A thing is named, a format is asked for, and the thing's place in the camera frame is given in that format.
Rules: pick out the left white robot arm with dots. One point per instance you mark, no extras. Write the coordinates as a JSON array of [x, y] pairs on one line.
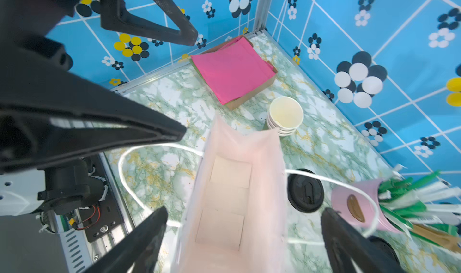
[[25, 25]]

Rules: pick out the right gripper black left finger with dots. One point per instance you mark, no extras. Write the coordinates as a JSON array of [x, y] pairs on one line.
[[138, 251]]

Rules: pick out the pink straw holder cup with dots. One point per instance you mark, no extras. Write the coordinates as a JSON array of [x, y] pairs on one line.
[[354, 207]]

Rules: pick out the pink napkin stack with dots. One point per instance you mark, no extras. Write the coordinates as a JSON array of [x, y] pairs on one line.
[[234, 71]]

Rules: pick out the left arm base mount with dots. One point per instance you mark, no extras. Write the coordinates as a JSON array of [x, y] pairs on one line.
[[93, 215]]

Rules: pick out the black lid stack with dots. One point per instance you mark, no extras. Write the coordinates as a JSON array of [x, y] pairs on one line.
[[385, 247]]

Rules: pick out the stack of paper cups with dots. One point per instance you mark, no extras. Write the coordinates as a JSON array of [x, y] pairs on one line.
[[284, 115]]

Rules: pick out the black cup lid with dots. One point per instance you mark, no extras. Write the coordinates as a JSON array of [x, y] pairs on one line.
[[305, 194]]

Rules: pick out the red paper gift bag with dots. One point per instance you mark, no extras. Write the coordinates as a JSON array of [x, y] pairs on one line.
[[235, 220]]

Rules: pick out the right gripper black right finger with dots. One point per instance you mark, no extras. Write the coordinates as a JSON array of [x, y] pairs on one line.
[[347, 249]]

